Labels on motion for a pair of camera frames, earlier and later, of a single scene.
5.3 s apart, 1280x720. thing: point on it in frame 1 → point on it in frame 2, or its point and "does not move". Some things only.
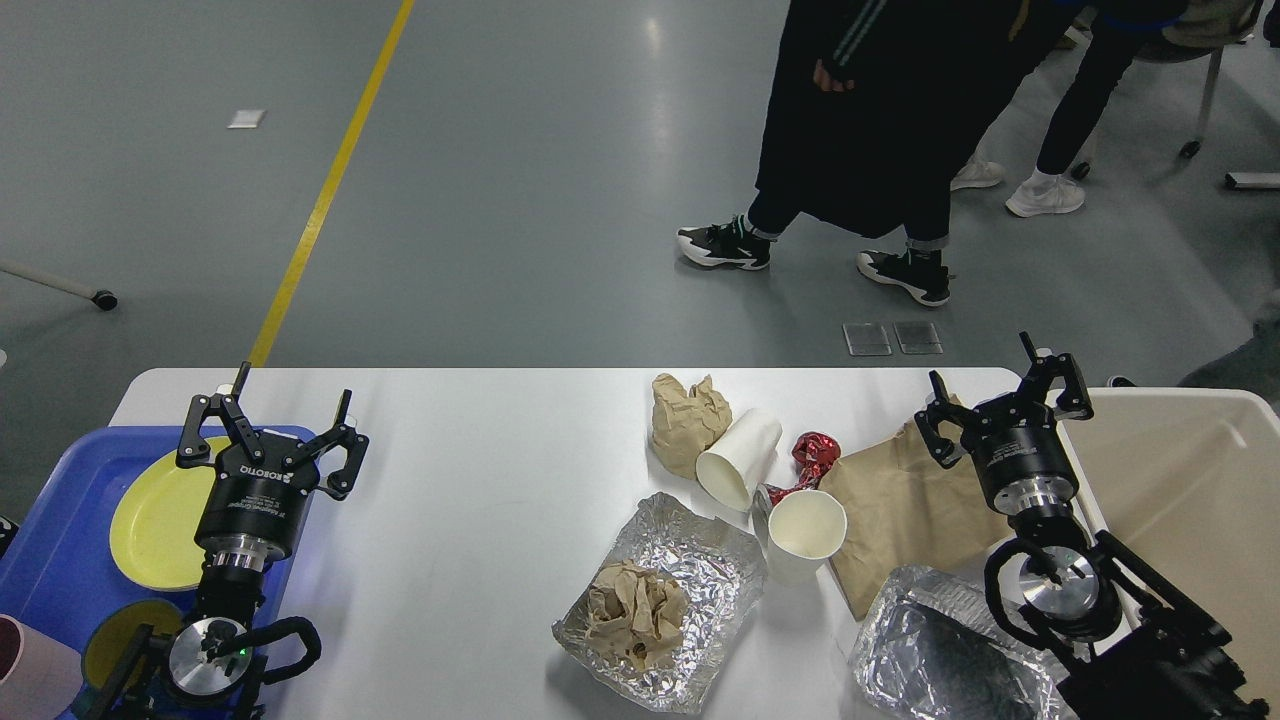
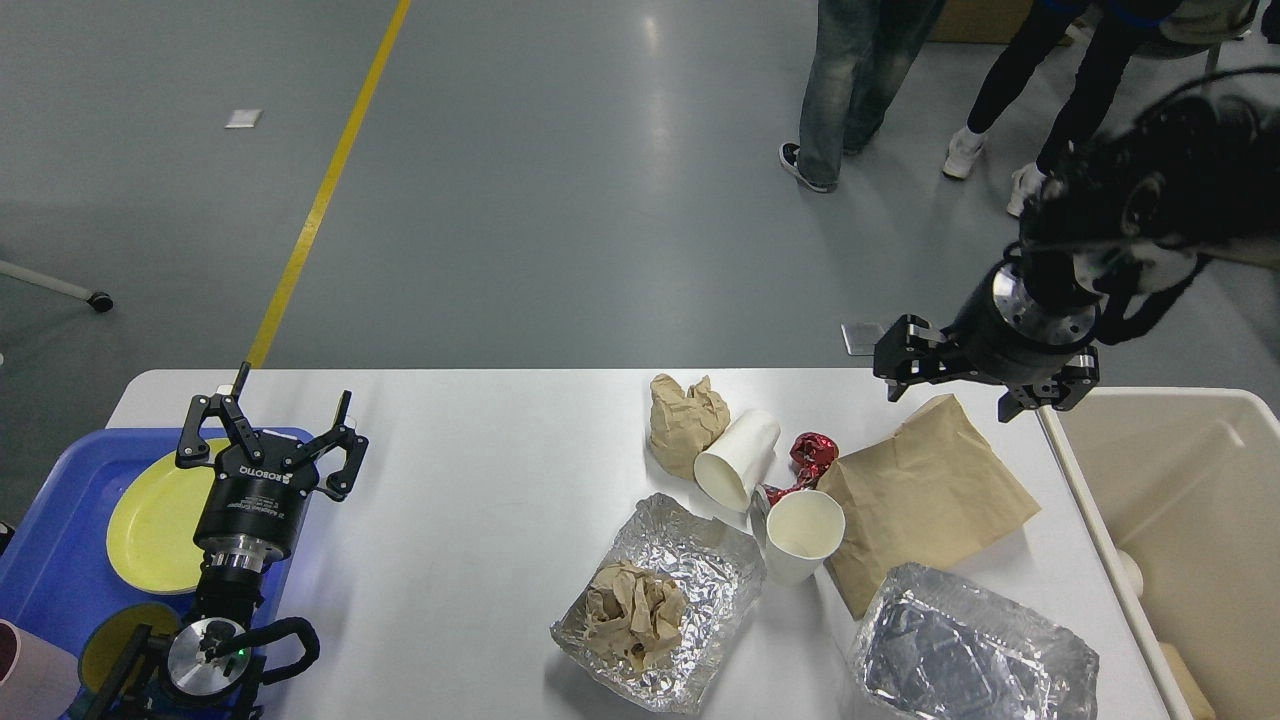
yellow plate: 155,521 does not move
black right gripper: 1024,464 → 1020,323
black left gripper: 258,487 does not move
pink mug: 40,675 does not move
